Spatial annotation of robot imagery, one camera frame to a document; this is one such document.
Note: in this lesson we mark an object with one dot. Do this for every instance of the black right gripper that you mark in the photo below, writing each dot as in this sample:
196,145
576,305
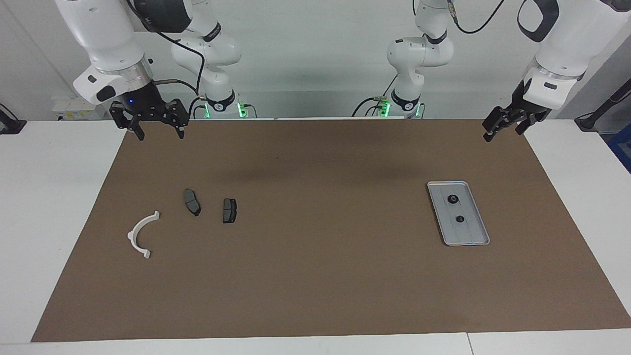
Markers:
145,103

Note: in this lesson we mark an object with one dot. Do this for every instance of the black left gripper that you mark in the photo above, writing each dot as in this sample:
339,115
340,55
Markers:
527,106

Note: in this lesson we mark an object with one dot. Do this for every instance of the blue crate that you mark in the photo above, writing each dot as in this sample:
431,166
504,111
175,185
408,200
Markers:
622,148

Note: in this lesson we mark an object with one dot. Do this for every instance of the brown table mat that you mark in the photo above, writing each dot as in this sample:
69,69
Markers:
315,286

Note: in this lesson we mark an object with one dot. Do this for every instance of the white semicircular plastic bracket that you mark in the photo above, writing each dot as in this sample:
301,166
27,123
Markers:
132,235

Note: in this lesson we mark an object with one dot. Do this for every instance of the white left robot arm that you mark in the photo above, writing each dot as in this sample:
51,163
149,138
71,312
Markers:
567,49

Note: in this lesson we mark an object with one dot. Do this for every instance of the short dark grey brake pad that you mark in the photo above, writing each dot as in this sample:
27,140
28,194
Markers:
229,211

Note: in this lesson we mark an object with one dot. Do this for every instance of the small black bearing gear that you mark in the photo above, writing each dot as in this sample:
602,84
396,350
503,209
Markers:
459,219

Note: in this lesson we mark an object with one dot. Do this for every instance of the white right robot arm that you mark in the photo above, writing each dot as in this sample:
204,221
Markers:
103,39

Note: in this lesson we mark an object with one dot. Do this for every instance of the black desk clamp mount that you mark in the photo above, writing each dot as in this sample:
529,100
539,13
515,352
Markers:
10,123

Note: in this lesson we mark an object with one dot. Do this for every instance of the silver metal tray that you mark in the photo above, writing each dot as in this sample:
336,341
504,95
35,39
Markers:
468,231

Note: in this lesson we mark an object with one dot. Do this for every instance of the large black bearing gear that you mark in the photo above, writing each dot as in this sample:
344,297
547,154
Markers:
452,198

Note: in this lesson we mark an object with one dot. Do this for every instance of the long dark grey brake pad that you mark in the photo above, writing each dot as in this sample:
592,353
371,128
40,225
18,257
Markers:
191,201

